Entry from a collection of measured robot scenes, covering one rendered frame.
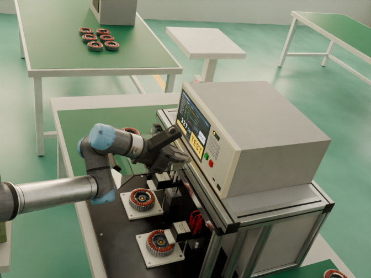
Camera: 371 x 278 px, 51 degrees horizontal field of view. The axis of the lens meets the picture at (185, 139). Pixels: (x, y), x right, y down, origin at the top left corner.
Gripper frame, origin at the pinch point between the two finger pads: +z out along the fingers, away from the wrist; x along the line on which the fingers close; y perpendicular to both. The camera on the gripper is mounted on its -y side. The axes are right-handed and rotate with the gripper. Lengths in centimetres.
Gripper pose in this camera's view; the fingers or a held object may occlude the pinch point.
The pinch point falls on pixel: (189, 158)
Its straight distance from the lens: 133.3
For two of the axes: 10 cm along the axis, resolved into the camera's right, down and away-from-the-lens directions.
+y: -5.4, 7.7, 3.4
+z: 7.5, 2.6, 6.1
